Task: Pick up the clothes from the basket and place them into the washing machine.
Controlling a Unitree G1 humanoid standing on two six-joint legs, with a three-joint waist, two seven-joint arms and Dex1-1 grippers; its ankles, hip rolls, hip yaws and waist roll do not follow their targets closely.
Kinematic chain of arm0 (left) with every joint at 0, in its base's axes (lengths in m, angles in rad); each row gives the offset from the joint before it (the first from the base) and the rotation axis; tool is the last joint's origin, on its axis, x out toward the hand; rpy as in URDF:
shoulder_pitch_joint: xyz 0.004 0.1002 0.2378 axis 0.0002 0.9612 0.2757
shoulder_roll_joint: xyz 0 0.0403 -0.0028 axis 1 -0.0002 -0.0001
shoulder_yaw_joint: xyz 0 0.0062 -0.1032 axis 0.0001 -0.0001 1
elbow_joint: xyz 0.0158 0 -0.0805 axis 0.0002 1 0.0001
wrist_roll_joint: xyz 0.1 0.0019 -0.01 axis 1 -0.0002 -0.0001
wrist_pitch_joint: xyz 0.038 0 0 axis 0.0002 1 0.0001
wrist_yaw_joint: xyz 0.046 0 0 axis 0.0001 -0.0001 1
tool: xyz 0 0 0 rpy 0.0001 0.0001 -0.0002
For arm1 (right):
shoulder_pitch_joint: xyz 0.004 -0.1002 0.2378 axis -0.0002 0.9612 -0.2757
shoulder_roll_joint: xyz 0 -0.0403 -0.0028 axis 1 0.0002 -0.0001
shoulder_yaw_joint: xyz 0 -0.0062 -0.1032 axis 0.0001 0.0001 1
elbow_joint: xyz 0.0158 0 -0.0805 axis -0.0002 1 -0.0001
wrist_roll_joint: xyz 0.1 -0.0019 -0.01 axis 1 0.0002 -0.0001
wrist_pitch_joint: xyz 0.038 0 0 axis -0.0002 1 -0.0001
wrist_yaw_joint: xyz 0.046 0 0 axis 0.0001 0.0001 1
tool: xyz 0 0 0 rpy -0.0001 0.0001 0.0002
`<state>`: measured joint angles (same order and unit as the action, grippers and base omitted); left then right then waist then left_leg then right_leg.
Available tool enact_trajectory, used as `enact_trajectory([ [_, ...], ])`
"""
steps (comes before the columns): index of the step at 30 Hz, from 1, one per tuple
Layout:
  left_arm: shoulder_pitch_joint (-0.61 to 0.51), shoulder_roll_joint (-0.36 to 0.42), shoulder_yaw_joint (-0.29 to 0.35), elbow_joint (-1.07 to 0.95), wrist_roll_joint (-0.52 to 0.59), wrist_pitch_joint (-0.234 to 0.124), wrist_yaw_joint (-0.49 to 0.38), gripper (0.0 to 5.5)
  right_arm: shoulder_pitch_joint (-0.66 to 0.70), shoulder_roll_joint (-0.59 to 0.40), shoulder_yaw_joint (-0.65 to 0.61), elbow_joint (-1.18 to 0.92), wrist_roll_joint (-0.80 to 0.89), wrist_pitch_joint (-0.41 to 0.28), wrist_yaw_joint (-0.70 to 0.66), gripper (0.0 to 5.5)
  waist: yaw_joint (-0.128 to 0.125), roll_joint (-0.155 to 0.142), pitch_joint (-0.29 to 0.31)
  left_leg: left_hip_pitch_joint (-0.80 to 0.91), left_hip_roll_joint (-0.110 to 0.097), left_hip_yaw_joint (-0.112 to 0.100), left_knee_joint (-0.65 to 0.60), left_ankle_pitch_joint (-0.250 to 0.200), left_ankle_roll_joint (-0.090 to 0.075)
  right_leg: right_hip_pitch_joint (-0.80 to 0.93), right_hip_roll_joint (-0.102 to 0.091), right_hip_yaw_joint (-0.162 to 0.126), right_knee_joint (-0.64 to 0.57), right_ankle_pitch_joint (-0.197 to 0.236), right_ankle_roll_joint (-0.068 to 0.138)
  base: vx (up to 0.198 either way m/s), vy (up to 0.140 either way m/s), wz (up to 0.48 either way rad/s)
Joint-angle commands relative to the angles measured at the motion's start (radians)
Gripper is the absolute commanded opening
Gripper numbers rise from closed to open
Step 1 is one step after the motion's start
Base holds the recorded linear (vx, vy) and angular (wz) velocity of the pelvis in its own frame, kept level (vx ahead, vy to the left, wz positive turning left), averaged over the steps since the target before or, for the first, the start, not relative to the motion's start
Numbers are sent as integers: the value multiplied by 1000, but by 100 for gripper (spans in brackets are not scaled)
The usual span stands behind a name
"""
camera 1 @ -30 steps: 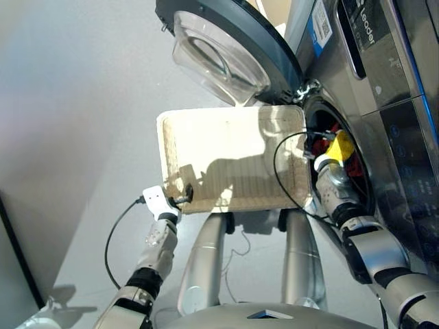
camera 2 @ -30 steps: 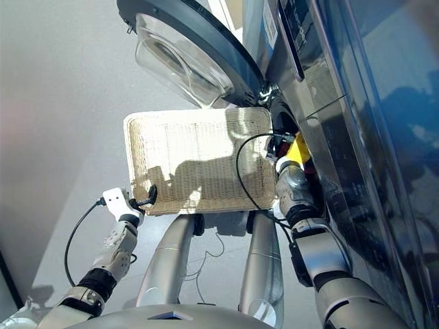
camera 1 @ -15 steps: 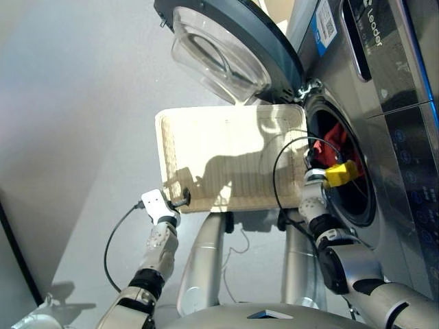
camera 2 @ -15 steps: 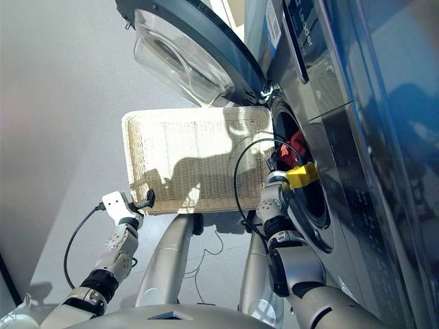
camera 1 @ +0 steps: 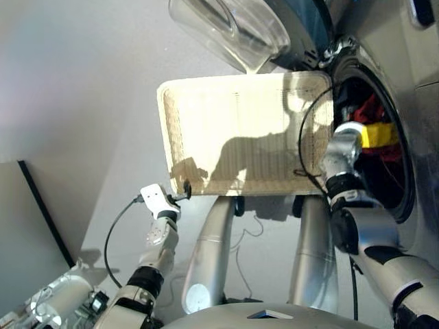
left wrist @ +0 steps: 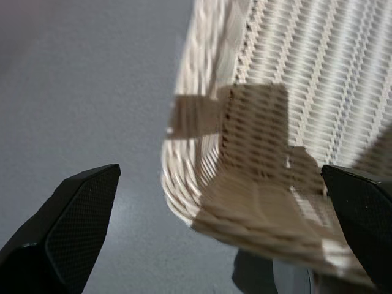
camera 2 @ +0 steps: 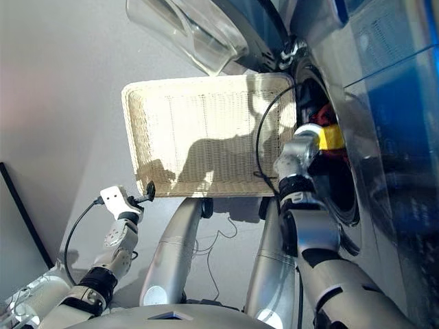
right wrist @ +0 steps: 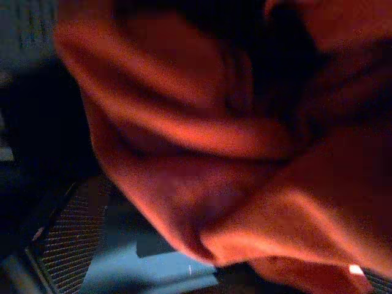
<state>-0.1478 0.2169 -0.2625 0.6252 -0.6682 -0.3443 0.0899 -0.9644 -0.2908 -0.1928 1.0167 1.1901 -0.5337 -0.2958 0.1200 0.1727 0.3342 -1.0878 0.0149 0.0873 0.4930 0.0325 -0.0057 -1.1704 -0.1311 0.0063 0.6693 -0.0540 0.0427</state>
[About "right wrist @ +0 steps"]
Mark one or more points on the coral red garment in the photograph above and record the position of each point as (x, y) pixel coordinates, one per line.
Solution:
(199, 183)

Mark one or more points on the grey front-load washing machine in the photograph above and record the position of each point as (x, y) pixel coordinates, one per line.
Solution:
(70, 239)

